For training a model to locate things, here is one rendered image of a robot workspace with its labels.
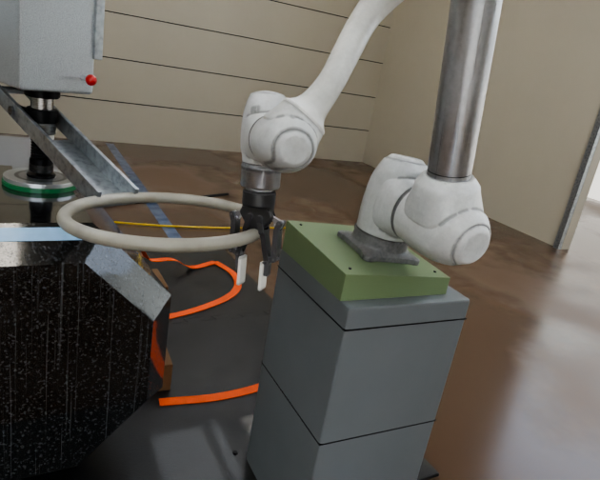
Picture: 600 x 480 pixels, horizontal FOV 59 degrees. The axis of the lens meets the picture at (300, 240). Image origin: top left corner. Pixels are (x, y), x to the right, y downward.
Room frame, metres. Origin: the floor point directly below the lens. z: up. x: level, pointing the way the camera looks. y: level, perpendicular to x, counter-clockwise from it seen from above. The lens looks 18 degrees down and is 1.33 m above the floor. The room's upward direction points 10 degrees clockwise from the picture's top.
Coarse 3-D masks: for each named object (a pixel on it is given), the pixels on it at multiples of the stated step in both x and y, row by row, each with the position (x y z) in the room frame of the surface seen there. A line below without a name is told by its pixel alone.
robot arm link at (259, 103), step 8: (256, 96) 1.14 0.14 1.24; (264, 96) 1.13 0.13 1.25; (272, 96) 1.14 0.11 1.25; (280, 96) 1.15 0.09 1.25; (248, 104) 1.14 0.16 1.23; (256, 104) 1.13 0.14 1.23; (264, 104) 1.12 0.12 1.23; (272, 104) 1.13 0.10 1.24; (248, 112) 1.13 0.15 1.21; (256, 112) 1.12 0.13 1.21; (264, 112) 1.11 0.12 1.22; (248, 120) 1.12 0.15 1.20; (256, 120) 1.09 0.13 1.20; (248, 128) 1.10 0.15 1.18; (248, 136) 1.09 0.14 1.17; (240, 144) 1.15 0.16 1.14; (248, 144) 1.09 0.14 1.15; (248, 152) 1.11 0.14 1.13; (248, 160) 1.13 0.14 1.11; (256, 160) 1.11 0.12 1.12
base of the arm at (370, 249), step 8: (344, 232) 1.44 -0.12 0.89; (352, 232) 1.42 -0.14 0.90; (360, 232) 1.38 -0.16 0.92; (344, 240) 1.42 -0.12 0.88; (352, 240) 1.39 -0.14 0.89; (360, 240) 1.37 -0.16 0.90; (368, 240) 1.36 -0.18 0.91; (376, 240) 1.35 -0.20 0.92; (384, 240) 1.34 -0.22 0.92; (352, 248) 1.38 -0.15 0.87; (360, 248) 1.35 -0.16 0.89; (368, 248) 1.35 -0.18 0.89; (376, 248) 1.34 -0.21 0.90; (384, 248) 1.34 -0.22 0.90; (392, 248) 1.35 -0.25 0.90; (400, 248) 1.36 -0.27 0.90; (368, 256) 1.31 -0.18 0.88; (376, 256) 1.32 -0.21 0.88; (384, 256) 1.33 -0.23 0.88; (392, 256) 1.35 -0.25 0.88; (400, 256) 1.36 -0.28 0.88; (408, 256) 1.37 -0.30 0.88; (416, 264) 1.37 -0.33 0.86
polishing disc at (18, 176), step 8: (24, 168) 1.66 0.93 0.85; (8, 176) 1.54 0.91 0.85; (16, 176) 1.55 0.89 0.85; (24, 176) 1.57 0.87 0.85; (56, 176) 1.63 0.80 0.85; (64, 176) 1.64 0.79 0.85; (16, 184) 1.50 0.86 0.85; (24, 184) 1.50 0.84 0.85; (32, 184) 1.51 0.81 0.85; (40, 184) 1.52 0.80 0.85; (48, 184) 1.53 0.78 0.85; (56, 184) 1.55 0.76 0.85; (64, 184) 1.56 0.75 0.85
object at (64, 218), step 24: (120, 192) 1.37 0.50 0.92; (144, 192) 1.41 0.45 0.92; (168, 192) 1.44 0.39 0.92; (96, 240) 0.99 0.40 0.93; (120, 240) 0.98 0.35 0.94; (144, 240) 0.98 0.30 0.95; (168, 240) 0.99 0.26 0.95; (192, 240) 1.01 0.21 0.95; (216, 240) 1.04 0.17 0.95; (240, 240) 1.08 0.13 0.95
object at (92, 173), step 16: (0, 96) 1.65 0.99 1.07; (16, 112) 1.58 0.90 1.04; (32, 128) 1.52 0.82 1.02; (64, 128) 1.62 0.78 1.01; (48, 144) 1.46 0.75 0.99; (64, 144) 1.56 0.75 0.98; (80, 144) 1.56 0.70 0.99; (64, 160) 1.40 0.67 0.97; (80, 160) 1.50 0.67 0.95; (96, 160) 1.51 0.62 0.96; (80, 176) 1.35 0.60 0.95; (96, 176) 1.45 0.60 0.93; (112, 176) 1.45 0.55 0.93; (96, 192) 1.30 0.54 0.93; (112, 192) 1.40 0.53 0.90
